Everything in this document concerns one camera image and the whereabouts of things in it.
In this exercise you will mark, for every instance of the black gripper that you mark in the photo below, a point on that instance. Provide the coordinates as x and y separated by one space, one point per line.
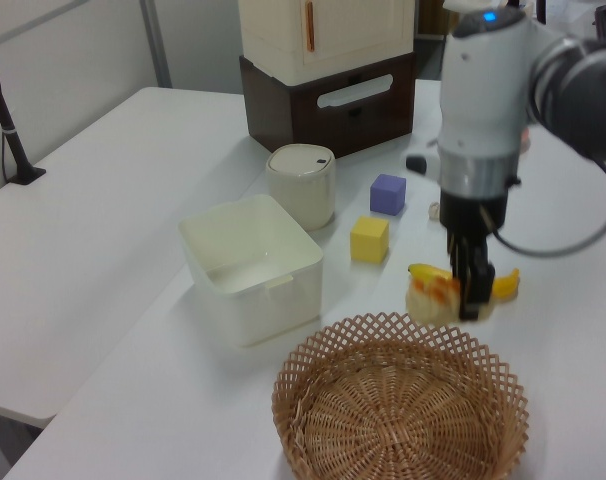
470 215

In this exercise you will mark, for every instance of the toy bread loaf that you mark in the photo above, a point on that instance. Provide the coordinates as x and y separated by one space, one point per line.
430 302

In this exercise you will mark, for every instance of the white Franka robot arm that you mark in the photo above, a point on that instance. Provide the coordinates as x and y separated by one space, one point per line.
483 100

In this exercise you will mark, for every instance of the woven wicker basket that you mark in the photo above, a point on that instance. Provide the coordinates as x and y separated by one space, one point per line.
398 415

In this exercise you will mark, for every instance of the yellow toy banana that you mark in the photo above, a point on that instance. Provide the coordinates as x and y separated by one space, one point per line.
428 271

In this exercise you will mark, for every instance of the small beige toy dumpling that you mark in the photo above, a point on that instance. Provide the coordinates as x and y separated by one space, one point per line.
434 211

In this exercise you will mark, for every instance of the yellow cube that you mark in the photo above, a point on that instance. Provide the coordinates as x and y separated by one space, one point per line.
368 242

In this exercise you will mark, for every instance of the purple cube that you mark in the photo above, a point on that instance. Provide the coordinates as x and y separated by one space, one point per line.
387 197

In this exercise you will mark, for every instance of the small beige lidded trash can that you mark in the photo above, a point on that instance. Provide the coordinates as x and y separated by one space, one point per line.
303 195

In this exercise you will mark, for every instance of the white open plastic bin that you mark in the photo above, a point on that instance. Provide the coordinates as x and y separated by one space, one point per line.
253 280

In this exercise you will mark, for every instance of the dark brown wooden drawer box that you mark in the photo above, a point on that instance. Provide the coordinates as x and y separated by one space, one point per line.
293 115

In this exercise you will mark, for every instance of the orange tape strip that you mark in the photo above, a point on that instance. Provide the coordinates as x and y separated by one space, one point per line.
310 30

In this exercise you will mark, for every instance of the black clamp pole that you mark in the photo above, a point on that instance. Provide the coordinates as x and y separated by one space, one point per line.
13 145

